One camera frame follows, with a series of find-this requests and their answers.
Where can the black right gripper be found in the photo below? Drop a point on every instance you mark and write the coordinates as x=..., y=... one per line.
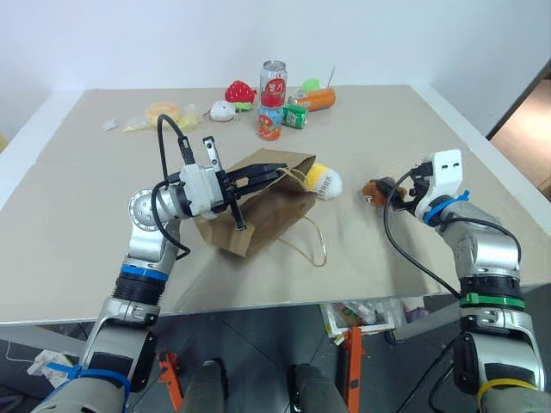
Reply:
x=419, y=185

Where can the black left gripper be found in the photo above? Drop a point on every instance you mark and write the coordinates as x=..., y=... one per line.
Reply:
x=228, y=191

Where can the brown plush toy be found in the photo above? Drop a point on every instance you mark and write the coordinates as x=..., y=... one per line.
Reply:
x=375, y=192

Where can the brown paper bag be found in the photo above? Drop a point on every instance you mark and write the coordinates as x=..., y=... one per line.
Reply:
x=267, y=215

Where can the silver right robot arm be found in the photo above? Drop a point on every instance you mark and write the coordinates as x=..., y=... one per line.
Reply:
x=482, y=245

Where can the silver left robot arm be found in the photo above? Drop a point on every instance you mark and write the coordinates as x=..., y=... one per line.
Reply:
x=146, y=245

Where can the yellow and white plush toy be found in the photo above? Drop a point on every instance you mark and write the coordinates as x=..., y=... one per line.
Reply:
x=325, y=180

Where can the white round plush toy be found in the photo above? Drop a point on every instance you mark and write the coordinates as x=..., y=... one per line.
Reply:
x=220, y=111

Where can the red strawberry plush toy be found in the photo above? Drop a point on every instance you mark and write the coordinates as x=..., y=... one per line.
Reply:
x=239, y=91

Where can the orange donut plush toy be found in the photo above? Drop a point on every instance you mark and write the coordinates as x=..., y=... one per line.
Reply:
x=161, y=111

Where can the yellowish plastic bag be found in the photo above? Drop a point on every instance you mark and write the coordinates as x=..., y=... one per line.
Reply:
x=135, y=125

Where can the small clear plastic bag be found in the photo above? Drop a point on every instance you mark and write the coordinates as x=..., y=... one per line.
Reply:
x=109, y=124

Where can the blue and red drink can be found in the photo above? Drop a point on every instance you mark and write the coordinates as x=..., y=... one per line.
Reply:
x=270, y=125

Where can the green drink can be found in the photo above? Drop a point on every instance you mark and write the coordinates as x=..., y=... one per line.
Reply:
x=295, y=116

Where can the yellow toy in plastic wrap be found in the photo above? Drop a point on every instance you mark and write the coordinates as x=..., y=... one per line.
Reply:
x=189, y=119

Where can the tall red drink can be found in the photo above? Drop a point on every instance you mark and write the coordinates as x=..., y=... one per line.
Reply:
x=273, y=86

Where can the orange drink can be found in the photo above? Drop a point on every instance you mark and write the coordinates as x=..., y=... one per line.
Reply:
x=317, y=100

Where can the purple object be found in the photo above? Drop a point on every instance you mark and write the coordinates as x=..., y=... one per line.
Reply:
x=414, y=312

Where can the thin metal stick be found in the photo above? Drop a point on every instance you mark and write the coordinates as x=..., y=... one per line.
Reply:
x=331, y=76

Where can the white box of clutter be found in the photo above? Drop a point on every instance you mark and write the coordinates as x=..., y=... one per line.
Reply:
x=359, y=318

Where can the wooden cabinet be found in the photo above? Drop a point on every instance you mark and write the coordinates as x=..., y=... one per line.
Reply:
x=527, y=112

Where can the tall orange clamp stand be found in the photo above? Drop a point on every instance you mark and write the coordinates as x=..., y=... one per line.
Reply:
x=354, y=370

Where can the dark rounded shape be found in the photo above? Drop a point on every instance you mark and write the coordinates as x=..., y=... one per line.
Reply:
x=316, y=391
x=206, y=389

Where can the short orange clamp stand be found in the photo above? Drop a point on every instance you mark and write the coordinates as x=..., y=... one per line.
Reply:
x=170, y=378

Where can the white power strip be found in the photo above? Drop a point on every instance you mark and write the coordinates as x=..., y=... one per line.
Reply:
x=47, y=365

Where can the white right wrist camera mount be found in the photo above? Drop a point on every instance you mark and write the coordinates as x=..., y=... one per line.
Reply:
x=445, y=172

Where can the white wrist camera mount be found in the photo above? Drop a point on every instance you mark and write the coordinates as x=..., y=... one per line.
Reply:
x=200, y=189
x=445, y=172

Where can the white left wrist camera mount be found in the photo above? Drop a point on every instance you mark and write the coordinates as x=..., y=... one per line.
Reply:
x=200, y=189

